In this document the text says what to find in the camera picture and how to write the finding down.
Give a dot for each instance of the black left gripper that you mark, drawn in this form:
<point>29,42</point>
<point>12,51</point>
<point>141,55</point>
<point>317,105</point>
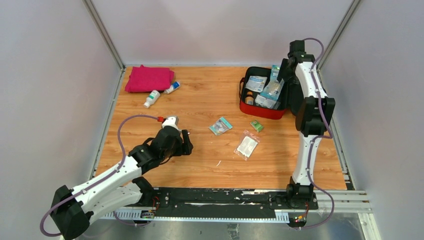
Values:
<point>185,148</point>

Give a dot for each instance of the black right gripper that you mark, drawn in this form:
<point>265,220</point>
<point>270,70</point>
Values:
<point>283,73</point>

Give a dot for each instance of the blue cotton swab packet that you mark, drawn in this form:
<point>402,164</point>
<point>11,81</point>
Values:
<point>274,87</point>

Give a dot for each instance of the white blue paper packet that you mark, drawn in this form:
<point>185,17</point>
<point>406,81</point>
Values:
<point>256,83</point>

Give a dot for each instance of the black red medicine case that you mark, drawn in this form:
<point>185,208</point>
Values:
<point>261,109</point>

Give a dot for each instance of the clear bag small sachets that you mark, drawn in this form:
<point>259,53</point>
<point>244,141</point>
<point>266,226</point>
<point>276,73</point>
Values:
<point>264,102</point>

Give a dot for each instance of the teal edged small packet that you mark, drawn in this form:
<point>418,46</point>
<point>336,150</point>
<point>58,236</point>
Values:
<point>221,126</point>

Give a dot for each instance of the brown medicine bottle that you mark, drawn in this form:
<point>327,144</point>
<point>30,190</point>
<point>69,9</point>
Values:
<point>249,99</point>

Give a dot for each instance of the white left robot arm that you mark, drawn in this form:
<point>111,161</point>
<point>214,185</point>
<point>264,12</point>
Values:
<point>74,209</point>

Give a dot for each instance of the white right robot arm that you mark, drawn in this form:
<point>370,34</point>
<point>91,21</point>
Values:
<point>313,110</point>

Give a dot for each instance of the white bottle green label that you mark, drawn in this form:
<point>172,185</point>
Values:
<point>151,98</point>

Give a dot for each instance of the clear bag white gauze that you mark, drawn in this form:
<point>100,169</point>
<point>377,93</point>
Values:
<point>247,145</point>

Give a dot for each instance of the white tube blue label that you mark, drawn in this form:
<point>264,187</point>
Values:
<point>174,86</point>

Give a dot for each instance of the small green box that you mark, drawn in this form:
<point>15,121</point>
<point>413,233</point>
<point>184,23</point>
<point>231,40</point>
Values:
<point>257,125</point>

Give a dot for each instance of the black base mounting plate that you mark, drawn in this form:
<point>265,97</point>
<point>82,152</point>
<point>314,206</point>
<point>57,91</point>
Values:
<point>223,203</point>

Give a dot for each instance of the pink folded cloth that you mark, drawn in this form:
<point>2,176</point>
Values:
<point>145,79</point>

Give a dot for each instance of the aluminium frame rail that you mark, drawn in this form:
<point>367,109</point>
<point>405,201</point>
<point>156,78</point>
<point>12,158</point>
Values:
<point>92,10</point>

